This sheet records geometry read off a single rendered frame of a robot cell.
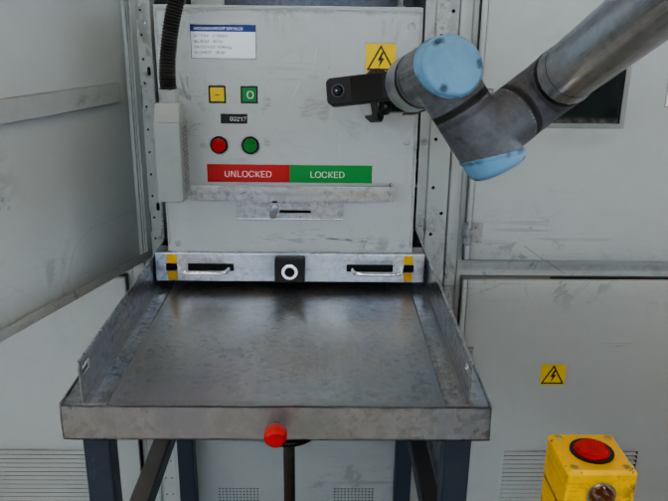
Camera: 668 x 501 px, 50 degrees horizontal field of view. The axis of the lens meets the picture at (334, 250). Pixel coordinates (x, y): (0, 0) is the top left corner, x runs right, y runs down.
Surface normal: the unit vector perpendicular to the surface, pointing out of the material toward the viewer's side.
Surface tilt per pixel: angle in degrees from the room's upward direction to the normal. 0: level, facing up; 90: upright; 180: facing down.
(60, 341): 90
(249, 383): 0
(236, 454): 90
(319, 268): 90
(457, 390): 0
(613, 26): 107
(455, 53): 71
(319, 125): 90
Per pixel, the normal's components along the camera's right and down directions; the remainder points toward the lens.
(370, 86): -0.21, 0.04
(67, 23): 0.95, 0.11
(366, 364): 0.01, -0.95
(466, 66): 0.22, -0.03
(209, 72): 0.01, 0.31
